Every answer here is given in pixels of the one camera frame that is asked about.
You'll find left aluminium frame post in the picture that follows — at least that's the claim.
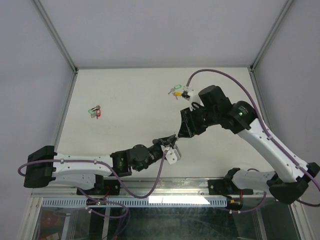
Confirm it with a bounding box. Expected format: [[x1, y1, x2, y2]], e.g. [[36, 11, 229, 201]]
[[32, 0, 79, 73]]

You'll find right aluminium frame post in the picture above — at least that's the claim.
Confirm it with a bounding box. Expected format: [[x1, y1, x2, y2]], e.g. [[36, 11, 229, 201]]
[[250, 0, 295, 72]]

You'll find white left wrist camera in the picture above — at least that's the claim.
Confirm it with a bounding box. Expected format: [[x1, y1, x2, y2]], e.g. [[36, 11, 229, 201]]
[[161, 144, 182, 165]]

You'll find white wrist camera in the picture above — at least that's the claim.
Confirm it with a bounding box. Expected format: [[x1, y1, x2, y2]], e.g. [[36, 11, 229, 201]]
[[182, 85, 201, 111], [161, 144, 182, 165]]

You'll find aluminium frame post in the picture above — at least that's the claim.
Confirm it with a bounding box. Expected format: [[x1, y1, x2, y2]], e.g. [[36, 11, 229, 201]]
[[32, 0, 79, 73], [250, 0, 295, 72]]

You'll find key with green tag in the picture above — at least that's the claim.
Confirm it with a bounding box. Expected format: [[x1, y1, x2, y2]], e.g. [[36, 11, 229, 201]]
[[88, 105, 101, 118], [168, 84, 182, 95]]

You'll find key with red tag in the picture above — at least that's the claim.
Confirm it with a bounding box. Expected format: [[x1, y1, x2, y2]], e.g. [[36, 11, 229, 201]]
[[95, 109, 101, 119]]

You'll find metal mounting rail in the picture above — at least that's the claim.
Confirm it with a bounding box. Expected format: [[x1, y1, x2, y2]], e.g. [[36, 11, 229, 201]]
[[76, 177, 253, 196]]

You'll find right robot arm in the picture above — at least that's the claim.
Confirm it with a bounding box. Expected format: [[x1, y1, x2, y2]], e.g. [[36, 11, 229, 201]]
[[174, 85, 320, 205]]

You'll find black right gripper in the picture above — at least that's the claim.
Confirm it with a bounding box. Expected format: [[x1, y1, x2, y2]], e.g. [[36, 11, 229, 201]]
[[178, 104, 219, 139]]

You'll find white slotted cable duct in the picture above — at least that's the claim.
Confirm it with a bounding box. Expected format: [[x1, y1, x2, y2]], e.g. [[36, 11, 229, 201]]
[[42, 195, 228, 208]]

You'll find key with yellow tag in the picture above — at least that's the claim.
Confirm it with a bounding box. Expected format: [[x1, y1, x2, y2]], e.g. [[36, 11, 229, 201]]
[[172, 92, 182, 100]]

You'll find key with green tag left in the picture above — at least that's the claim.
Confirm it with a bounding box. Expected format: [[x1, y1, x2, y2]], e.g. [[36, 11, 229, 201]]
[[88, 105, 101, 118]]

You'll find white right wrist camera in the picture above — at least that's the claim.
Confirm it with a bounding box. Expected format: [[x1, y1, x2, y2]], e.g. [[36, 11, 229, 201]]
[[182, 85, 201, 111]]

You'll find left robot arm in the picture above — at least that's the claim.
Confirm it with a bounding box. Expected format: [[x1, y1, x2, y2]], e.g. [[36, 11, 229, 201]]
[[18, 134, 181, 195]]

